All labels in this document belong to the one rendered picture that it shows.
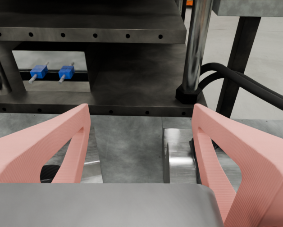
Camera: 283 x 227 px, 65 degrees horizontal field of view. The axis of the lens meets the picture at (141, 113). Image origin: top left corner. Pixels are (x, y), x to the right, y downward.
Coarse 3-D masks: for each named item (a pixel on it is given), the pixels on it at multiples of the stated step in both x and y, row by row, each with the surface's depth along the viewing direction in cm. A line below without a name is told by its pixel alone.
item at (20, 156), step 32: (32, 128) 8; (64, 128) 9; (0, 160) 6; (32, 160) 7; (64, 160) 11; (0, 192) 5; (32, 192) 5; (64, 192) 5; (96, 192) 5; (128, 192) 5; (160, 192) 5; (192, 192) 5; (0, 224) 4; (32, 224) 4; (64, 224) 4; (96, 224) 4; (128, 224) 4; (160, 224) 4; (192, 224) 4
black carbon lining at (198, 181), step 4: (192, 140) 46; (212, 140) 46; (192, 144) 46; (216, 144) 47; (192, 148) 45; (216, 148) 47; (192, 152) 44; (196, 160) 51; (196, 164) 43; (196, 168) 43; (196, 172) 43; (196, 176) 42; (200, 176) 43; (196, 180) 42; (200, 180) 42
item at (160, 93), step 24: (0, 48) 130; (120, 48) 131; (144, 48) 131; (168, 48) 131; (120, 72) 107; (144, 72) 107; (168, 72) 107; (0, 96) 89; (24, 96) 89; (48, 96) 90; (72, 96) 90; (96, 96) 90; (120, 96) 90; (144, 96) 90; (168, 96) 90
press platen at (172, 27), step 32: (0, 0) 114; (32, 0) 114; (64, 0) 115; (96, 0) 115; (128, 0) 115; (160, 0) 116; (0, 32) 79; (32, 32) 79; (64, 32) 79; (96, 32) 78; (128, 32) 78; (160, 32) 78
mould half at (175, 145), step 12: (168, 132) 62; (180, 132) 62; (192, 132) 62; (168, 144) 48; (180, 144) 48; (168, 156) 46; (180, 156) 45; (192, 156) 45; (228, 156) 45; (168, 168) 46; (180, 168) 43; (192, 168) 43; (228, 168) 43; (168, 180) 45; (180, 180) 42; (192, 180) 42; (240, 180) 42
